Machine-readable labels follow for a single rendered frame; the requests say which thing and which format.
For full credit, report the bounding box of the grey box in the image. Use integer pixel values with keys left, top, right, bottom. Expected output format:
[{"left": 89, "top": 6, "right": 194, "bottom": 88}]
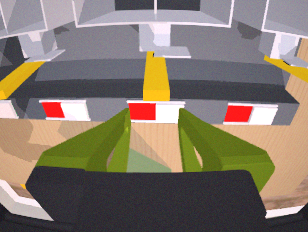
[
  {"left": 72, "top": 0, "right": 234, "bottom": 101},
  {"left": 232, "top": 0, "right": 308, "bottom": 83},
  {"left": 0, "top": 0, "right": 75, "bottom": 100}
]

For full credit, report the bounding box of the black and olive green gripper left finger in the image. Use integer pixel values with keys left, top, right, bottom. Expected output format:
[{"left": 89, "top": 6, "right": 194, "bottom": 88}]
[{"left": 35, "top": 108, "right": 131, "bottom": 172}]

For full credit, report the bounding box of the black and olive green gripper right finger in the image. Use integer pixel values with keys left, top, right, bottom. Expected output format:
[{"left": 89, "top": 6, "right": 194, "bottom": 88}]
[{"left": 178, "top": 108, "right": 275, "bottom": 193}]

